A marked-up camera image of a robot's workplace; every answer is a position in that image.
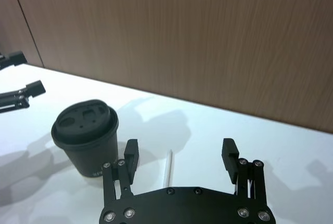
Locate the black paper cup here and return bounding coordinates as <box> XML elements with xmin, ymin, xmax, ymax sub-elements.
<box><xmin>53</xmin><ymin>120</ymin><xmax>120</xmax><ymax>179</ymax></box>

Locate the white straw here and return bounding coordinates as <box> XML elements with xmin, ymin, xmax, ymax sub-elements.
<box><xmin>163</xmin><ymin>150</ymin><xmax>174</xmax><ymax>189</ymax></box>

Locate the black plastic cup lid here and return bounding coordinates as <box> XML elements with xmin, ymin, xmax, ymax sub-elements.
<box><xmin>50</xmin><ymin>99</ymin><xmax>120</xmax><ymax>146</ymax></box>

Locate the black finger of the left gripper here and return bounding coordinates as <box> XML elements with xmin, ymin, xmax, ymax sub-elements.
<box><xmin>0</xmin><ymin>80</ymin><xmax>46</xmax><ymax>113</ymax></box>
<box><xmin>0</xmin><ymin>51</ymin><xmax>27</xmax><ymax>70</ymax></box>

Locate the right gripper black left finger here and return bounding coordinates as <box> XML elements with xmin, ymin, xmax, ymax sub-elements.
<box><xmin>102</xmin><ymin>139</ymin><xmax>140</xmax><ymax>206</ymax></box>

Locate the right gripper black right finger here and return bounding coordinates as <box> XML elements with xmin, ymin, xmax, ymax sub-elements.
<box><xmin>221</xmin><ymin>138</ymin><xmax>267</xmax><ymax>204</ymax></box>

